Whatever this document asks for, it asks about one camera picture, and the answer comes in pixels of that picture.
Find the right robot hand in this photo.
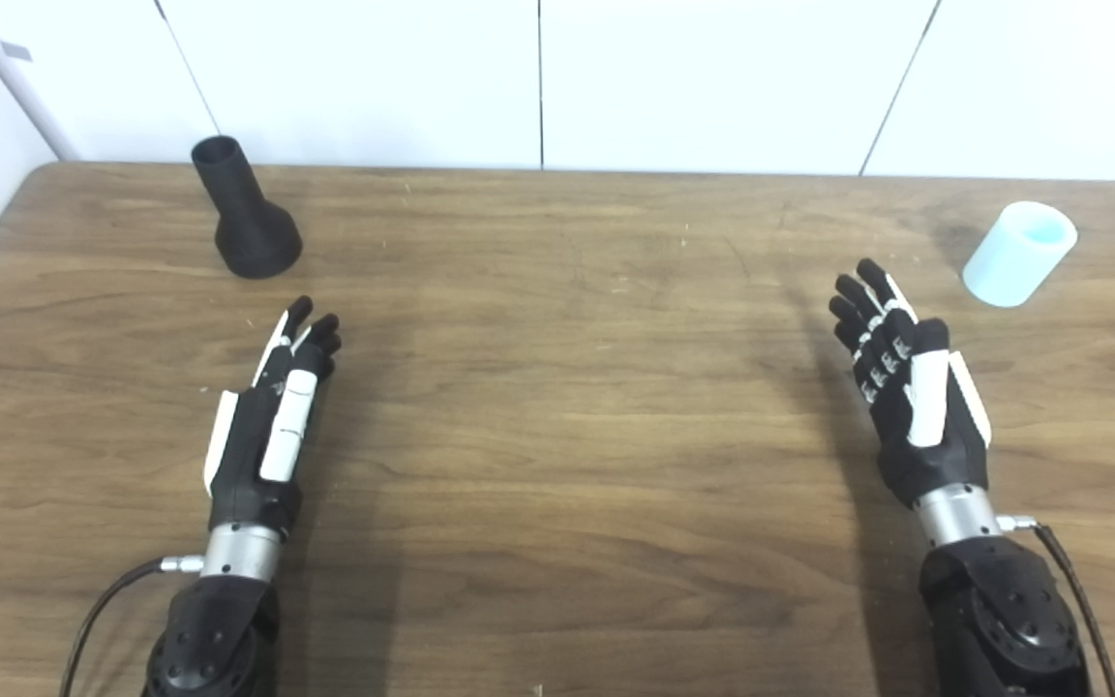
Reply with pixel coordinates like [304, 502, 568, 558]
[829, 258, 994, 509]

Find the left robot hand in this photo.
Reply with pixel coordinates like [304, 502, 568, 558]
[203, 295, 343, 538]

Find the light-blue hose piece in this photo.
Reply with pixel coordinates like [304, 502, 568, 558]
[962, 200, 1079, 309]

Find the black nozzle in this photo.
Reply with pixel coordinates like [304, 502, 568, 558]
[191, 136, 303, 281]

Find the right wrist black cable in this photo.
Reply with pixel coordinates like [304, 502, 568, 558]
[996, 515, 1115, 697]

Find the white corner post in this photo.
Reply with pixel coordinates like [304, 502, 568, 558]
[0, 0, 82, 162]

